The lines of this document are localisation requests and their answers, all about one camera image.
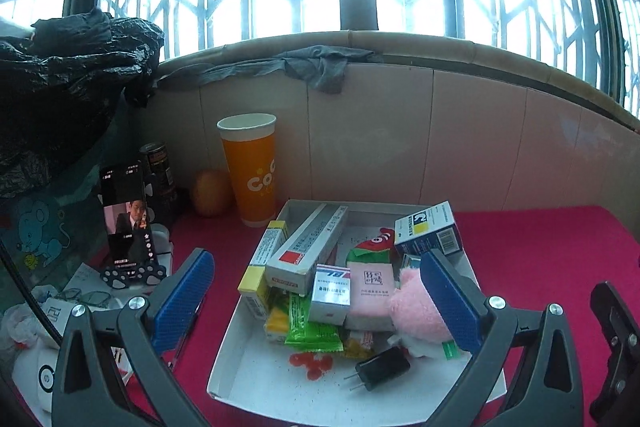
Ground red fleece table cover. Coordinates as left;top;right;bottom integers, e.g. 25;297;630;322
112;204;640;427

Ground blue and white box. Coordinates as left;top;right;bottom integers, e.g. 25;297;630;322
394;201;463;258

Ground white box red blue stripes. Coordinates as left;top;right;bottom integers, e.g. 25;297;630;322
308;263;352;327

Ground cluster of red candies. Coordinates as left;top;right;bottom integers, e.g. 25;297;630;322
289;351;335;381

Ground white cardboard tray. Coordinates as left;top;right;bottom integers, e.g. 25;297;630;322
206;198;508;425

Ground black pen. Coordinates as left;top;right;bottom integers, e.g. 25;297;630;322
166;294;207;370

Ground eyeglasses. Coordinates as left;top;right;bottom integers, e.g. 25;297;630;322
52;287;115;309

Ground black charger adapter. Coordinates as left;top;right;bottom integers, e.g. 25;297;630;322
344;346;412;393

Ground pink plush ball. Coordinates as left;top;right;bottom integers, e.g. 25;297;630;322
387;268;453;348

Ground reddish pink carton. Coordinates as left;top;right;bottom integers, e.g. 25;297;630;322
345;259;401;333

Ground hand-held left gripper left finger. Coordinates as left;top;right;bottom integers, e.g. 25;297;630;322
50;247;216;427

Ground thin black cord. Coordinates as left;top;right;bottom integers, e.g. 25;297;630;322
0;239;68;345

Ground white printed carton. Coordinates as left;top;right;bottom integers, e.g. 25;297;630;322
111;346;135;385

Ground long yellow box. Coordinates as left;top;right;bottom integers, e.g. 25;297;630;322
236;219;288;322

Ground white plastic bag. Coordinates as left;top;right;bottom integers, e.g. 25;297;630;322
0;299;63;353

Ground black paw phone stand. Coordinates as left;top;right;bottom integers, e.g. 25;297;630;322
99;257;167;292

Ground red green snack packet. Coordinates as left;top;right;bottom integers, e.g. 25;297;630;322
347;227;398;265

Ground white cap black logo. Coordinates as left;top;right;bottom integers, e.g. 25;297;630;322
10;337;133;414

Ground yellow green packet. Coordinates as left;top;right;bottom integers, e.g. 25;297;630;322
264;292;296;344

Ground orange fruit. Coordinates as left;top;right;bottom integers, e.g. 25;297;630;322
191;169;233;216

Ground black smartphone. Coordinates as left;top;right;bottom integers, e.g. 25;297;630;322
99;161;152;269

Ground small green white packet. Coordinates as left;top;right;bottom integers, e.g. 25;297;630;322
440;339;468;362

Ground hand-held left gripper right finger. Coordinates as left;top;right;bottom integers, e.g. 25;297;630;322
419;249;583;427

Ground orange paper cup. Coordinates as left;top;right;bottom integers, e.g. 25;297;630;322
216;113;278;228

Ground dark drink can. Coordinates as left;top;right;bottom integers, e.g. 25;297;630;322
138;142;178;228

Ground grey blue barcode box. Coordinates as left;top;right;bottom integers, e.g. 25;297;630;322
400;252;425;275

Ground yellow snack bar packet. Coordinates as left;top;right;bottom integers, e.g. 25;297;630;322
342;329;381;360

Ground mouse print plastic bag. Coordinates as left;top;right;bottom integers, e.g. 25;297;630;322
0;184;108;293

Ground white paper sheet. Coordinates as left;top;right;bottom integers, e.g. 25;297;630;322
30;261;131;323

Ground black plastic bag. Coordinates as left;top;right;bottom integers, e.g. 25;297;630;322
0;7;166;198

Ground grey cloth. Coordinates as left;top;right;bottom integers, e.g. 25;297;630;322
159;47;381;95

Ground small white container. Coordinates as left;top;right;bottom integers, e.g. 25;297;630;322
149;224;175;270

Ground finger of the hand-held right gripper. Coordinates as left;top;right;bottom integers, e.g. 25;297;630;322
589;281;638;427

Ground long grey box red label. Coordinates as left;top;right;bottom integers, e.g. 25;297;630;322
265;203;350;295

